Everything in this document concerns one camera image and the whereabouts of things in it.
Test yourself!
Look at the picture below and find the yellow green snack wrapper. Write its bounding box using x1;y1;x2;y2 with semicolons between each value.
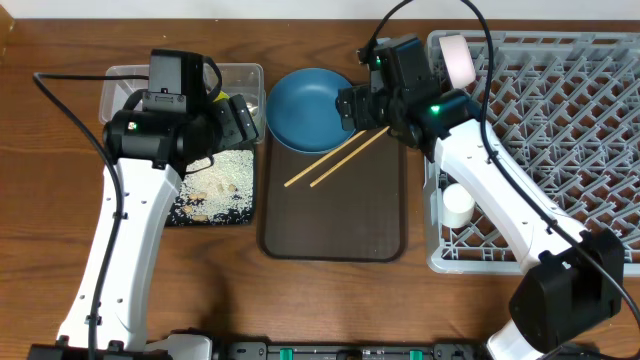
214;91;230;102

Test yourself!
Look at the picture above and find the pink bowl with rice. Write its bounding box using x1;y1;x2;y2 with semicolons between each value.
439;35;476;89

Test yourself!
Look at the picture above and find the white cup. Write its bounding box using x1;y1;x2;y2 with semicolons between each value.
441;183;476;229

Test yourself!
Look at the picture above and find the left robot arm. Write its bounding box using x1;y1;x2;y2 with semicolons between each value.
28;93;257;359

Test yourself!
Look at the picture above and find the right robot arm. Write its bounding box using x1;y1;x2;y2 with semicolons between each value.
336;85;638;359

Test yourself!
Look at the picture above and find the spilled rice food waste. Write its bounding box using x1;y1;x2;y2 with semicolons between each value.
172;148;255;224

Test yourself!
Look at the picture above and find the wooden chopstick lower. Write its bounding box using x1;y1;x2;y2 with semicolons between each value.
309;126;390;188

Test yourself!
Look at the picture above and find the wooden chopstick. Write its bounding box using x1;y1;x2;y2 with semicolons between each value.
284;130;367;188
309;126;390;188

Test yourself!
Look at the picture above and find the large blue bowl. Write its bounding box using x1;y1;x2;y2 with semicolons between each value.
266;68;354;154

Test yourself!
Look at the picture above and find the black plastic tray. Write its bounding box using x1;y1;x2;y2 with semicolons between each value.
164;144;257;227

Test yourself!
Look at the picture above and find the wooden chopstick upper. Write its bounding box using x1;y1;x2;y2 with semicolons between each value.
284;130;367;188

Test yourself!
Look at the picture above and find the brown serving tray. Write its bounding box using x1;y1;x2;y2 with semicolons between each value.
258;134;407;262

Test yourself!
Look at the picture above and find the clear plastic bin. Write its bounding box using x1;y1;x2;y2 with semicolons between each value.
98;63;266;144

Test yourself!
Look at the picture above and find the right black cable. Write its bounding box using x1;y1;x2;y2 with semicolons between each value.
357;0;640;331

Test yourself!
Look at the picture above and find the black cable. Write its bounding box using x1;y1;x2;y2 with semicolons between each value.
32;72;151;360
357;0;640;331

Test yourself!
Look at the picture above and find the left black cable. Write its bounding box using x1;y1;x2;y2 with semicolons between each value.
32;72;151;360

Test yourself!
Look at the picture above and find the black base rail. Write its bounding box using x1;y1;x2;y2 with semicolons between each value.
169;329;496;360

